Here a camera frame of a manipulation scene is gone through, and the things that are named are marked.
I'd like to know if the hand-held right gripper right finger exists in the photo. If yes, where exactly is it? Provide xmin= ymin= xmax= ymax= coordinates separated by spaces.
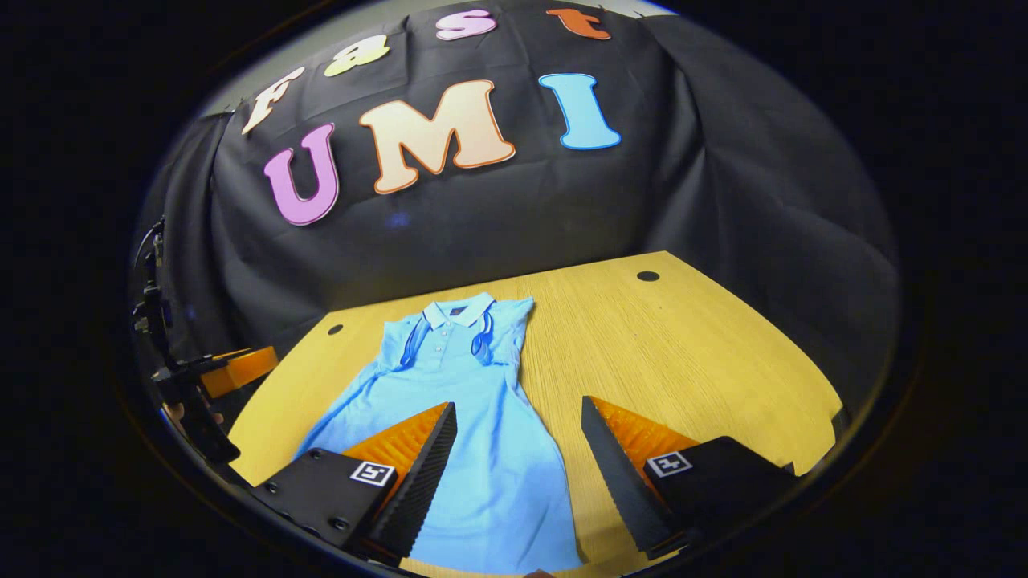
xmin=581 ymin=396 xmax=798 ymax=561

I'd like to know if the black backdrop cloth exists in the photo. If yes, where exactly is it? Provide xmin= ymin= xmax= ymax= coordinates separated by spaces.
xmin=133 ymin=0 xmax=900 ymax=418

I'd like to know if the light blue T-shirt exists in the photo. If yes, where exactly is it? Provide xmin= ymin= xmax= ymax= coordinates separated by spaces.
xmin=293 ymin=292 xmax=584 ymax=576

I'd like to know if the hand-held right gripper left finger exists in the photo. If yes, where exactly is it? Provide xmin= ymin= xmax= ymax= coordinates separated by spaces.
xmin=249 ymin=402 xmax=458 ymax=563

